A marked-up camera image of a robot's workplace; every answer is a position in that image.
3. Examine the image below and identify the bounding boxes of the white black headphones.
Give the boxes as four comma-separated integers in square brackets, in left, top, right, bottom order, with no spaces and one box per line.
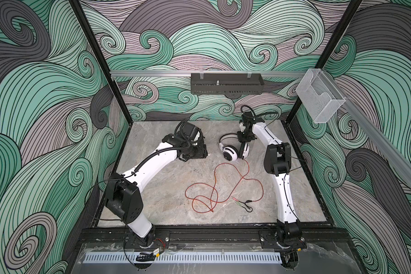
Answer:
[219,133,250,162]

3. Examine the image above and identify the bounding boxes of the black headphone cable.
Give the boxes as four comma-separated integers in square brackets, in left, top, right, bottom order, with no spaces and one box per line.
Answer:
[231,197,255,213]

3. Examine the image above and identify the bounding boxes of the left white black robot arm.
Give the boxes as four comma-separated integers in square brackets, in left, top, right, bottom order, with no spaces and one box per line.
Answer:
[104,121,208,246]

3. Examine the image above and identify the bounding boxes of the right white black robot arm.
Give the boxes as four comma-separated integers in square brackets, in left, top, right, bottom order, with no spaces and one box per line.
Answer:
[237,105,302,243]

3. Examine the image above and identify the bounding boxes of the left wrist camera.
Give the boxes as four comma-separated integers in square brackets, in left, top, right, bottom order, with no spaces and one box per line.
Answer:
[180,122,200,142]

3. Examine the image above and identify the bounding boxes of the black frame post right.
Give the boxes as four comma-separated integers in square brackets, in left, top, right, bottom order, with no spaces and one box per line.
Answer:
[285,0,362,126]

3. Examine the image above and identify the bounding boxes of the black frame post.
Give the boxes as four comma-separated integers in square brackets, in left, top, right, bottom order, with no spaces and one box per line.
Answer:
[69,0,133,127]
[285,0,362,126]

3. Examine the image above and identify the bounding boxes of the aluminium rail back wall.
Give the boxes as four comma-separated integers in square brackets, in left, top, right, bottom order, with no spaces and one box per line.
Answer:
[110,70,306,78]

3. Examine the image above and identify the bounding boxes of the aluminium rail wall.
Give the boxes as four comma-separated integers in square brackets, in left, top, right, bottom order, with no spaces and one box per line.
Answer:
[326,73,411,189]
[110,70,306,78]

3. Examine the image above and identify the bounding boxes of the black perforated wall tray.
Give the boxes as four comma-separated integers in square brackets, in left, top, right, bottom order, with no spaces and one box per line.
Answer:
[190,73,265,98]

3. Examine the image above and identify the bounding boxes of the clear plastic wall bin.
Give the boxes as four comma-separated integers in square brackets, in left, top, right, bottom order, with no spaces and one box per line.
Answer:
[296,68,345,124]

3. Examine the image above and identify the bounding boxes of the white slotted cable duct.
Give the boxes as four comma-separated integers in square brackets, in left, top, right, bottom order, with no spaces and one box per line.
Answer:
[83,251,282,264]

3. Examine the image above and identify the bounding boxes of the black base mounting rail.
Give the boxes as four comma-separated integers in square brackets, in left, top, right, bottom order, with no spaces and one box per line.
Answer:
[76,223,352,250]

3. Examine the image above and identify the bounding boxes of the aluminium rail right wall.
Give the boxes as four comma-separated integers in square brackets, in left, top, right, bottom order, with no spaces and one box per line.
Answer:
[326,73,411,189]

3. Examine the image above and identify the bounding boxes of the black frame post left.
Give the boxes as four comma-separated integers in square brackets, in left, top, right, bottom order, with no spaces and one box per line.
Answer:
[69,0,133,127]

